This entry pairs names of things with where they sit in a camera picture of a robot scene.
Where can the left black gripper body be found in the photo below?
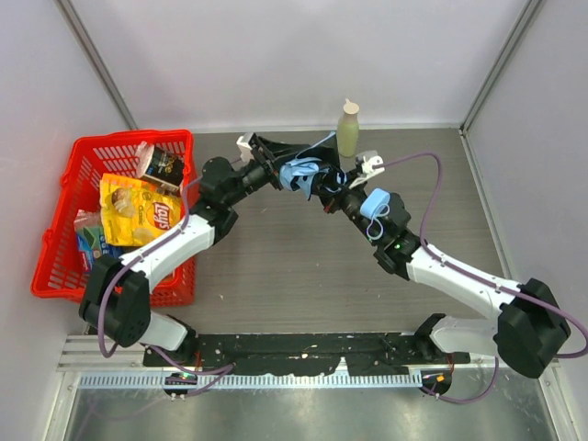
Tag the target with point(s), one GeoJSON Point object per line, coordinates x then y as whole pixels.
{"type": "Point", "coordinates": [268, 162]}

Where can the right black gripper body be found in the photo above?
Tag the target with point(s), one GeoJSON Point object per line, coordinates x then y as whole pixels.
{"type": "Point", "coordinates": [340, 195]}

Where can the light blue folding umbrella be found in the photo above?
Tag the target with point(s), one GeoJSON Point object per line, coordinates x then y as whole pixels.
{"type": "Point", "coordinates": [302, 172]}

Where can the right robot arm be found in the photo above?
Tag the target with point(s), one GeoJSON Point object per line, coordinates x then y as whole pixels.
{"type": "Point", "coordinates": [519, 322]}

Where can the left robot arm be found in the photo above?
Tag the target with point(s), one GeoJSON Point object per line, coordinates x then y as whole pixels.
{"type": "Point", "coordinates": [117, 296]}

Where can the cream cap lotion bottle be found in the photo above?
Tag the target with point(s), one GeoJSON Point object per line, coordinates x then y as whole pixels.
{"type": "Point", "coordinates": [347, 132]}

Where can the dark coffee carton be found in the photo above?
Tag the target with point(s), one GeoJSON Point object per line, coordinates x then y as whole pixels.
{"type": "Point", "coordinates": [159, 167]}

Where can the yellow Lays chip bag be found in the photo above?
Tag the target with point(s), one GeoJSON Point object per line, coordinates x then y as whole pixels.
{"type": "Point", "coordinates": [135, 212]}

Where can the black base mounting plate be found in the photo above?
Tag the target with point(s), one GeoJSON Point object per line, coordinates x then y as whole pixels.
{"type": "Point", "coordinates": [365, 354]}

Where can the blue green snack box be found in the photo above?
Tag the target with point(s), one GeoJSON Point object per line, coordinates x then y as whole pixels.
{"type": "Point", "coordinates": [91, 239]}

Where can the red plastic basket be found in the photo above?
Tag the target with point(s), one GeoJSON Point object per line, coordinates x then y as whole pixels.
{"type": "Point", "coordinates": [59, 271]}

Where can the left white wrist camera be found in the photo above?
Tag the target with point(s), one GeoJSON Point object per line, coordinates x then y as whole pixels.
{"type": "Point", "coordinates": [245, 148]}

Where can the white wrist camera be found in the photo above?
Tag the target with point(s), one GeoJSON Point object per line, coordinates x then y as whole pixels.
{"type": "Point", "coordinates": [245, 148]}
{"type": "Point", "coordinates": [368, 165]}

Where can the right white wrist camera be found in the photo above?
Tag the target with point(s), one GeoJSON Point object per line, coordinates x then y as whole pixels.
{"type": "Point", "coordinates": [368, 165]}

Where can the white slotted cable duct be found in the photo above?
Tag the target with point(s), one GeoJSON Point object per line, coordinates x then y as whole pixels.
{"type": "Point", "coordinates": [165, 379]}

